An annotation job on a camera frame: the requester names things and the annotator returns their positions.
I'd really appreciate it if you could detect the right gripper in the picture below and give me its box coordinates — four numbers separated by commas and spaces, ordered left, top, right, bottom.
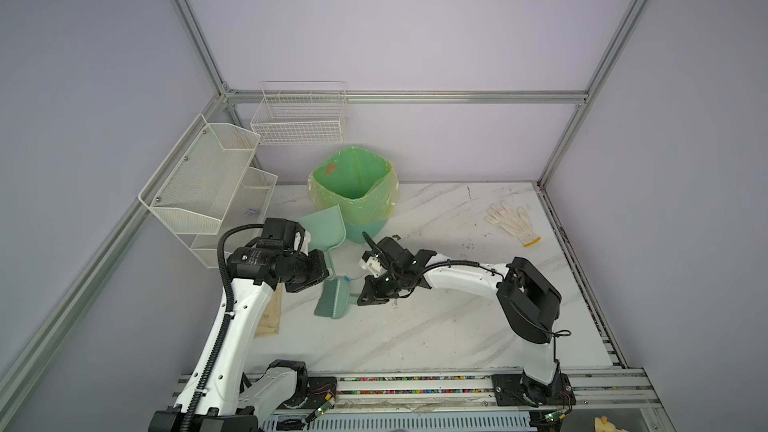
354, 267, 404, 304

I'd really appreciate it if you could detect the green plastic dustpan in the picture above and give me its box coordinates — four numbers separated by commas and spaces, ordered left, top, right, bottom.
298, 205, 346, 280

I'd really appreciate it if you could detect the green hand brush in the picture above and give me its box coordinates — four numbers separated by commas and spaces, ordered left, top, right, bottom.
313, 277, 357, 319

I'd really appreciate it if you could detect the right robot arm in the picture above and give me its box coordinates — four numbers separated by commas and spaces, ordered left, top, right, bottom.
357, 233, 570, 391

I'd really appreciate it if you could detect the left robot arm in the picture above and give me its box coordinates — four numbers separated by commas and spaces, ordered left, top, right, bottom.
148, 218, 329, 431

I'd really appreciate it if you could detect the green trash bin with bag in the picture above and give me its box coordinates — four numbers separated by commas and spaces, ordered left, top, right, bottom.
308, 146, 399, 244

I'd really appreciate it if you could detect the beige work glove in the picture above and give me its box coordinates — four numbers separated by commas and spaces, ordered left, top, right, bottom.
254, 284, 284, 338

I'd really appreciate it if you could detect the white mesh two-tier shelf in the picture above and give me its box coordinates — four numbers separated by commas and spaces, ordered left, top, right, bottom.
138, 115, 278, 269

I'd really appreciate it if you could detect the white glove yellow cuff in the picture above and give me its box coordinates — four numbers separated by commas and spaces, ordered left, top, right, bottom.
485, 201, 541, 248

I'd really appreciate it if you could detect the yellow object bottom right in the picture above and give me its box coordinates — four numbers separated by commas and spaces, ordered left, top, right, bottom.
594, 416, 627, 432

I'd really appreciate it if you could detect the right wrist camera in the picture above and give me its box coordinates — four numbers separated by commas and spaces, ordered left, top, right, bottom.
359, 252, 387, 277

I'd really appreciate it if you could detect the white wire basket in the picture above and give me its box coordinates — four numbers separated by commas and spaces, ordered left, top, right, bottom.
250, 81, 348, 146

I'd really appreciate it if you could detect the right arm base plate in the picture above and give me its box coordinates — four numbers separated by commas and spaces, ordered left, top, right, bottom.
491, 370, 576, 408

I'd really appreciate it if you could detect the aluminium front rail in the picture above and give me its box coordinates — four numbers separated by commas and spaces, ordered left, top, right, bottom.
300, 366, 663, 413

